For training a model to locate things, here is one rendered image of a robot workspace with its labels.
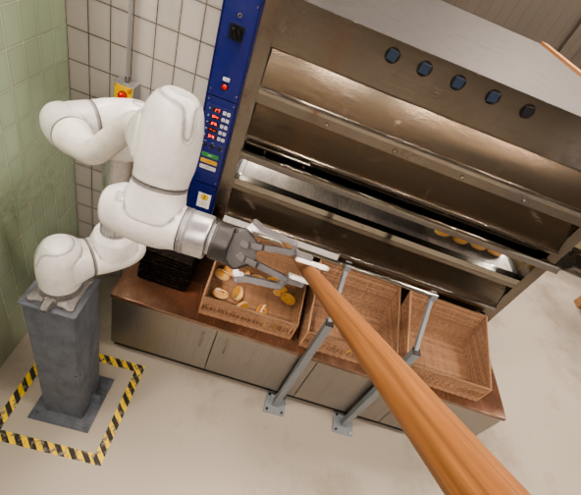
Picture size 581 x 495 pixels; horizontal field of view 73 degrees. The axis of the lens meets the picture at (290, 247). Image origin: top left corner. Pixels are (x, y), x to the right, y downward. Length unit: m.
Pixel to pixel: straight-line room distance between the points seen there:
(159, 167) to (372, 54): 1.35
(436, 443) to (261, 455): 2.45
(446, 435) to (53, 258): 1.50
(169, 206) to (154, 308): 1.60
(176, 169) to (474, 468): 0.62
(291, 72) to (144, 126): 1.30
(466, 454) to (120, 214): 0.67
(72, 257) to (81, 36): 1.08
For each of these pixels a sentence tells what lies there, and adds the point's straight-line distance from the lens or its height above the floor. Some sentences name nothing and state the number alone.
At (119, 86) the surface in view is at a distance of 2.16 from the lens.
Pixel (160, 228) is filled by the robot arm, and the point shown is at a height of 1.93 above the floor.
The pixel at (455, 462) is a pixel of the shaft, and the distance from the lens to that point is 0.22.
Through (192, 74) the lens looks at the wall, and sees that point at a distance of 2.06.
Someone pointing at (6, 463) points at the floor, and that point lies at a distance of 2.63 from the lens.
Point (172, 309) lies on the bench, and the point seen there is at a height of 0.58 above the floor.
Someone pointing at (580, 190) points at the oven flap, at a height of 1.81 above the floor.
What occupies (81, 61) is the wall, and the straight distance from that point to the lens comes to 2.30.
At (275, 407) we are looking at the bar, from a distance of 2.79.
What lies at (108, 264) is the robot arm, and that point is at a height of 1.17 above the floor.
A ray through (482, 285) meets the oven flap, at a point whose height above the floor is 1.04.
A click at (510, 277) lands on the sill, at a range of 2.72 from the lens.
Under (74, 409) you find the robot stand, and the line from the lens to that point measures 2.55.
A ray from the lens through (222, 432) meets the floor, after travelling 2.65.
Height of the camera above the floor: 2.45
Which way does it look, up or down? 41 degrees down
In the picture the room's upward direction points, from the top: 25 degrees clockwise
